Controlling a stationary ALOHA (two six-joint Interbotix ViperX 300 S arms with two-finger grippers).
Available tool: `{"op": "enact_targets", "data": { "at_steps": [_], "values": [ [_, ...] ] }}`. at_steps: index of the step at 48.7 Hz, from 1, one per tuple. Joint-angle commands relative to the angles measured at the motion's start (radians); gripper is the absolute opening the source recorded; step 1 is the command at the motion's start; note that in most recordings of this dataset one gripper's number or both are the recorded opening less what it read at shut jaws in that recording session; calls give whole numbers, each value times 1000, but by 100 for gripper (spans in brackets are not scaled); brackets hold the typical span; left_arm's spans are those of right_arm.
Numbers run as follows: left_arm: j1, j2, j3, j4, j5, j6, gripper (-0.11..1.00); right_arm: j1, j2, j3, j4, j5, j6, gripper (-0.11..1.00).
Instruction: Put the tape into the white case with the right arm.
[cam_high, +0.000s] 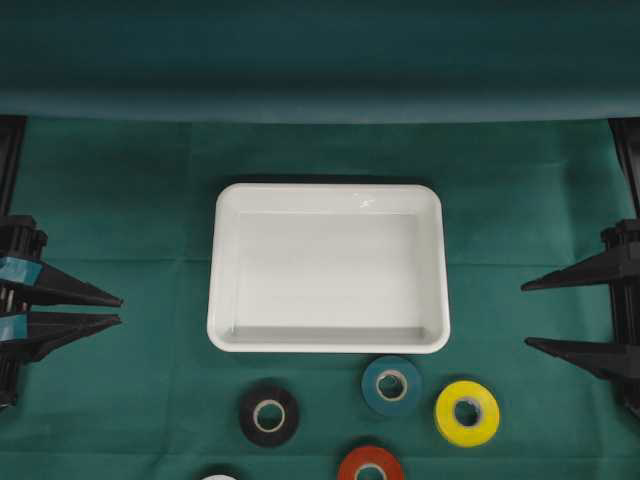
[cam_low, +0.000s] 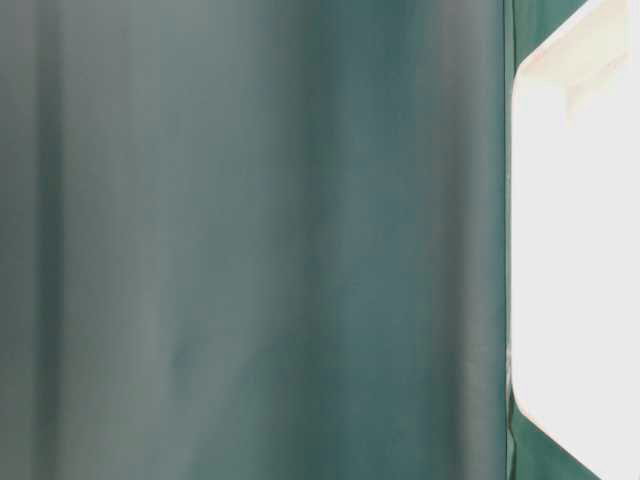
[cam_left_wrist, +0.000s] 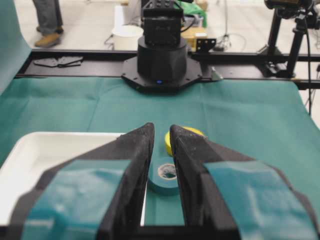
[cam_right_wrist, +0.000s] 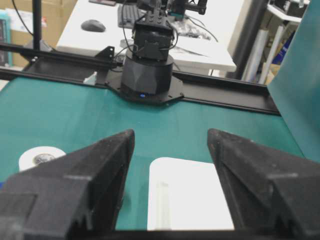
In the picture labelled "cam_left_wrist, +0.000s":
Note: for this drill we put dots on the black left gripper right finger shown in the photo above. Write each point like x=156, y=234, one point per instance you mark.
x=232, y=196

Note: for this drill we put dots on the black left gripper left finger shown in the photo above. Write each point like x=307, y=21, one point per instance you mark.
x=93, y=196

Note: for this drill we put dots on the green tape roll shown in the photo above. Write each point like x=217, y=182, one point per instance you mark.
x=162, y=176

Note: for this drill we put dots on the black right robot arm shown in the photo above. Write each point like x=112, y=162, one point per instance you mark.
x=162, y=62

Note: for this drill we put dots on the yellow tape roll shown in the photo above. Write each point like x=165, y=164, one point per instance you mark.
x=167, y=142

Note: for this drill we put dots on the white plastic tray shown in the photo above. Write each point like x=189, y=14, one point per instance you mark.
x=36, y=152

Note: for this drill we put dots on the white bucket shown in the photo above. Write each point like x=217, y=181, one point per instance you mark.
x=125, y=37

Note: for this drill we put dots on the person legs in background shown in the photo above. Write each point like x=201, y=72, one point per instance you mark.
x=50, y=22

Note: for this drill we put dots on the black flat bracket plates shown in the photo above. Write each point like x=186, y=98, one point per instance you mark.
x=62, y=62

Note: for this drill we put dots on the black aluminium frame rail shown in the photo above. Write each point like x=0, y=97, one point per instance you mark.
x=214, y=66

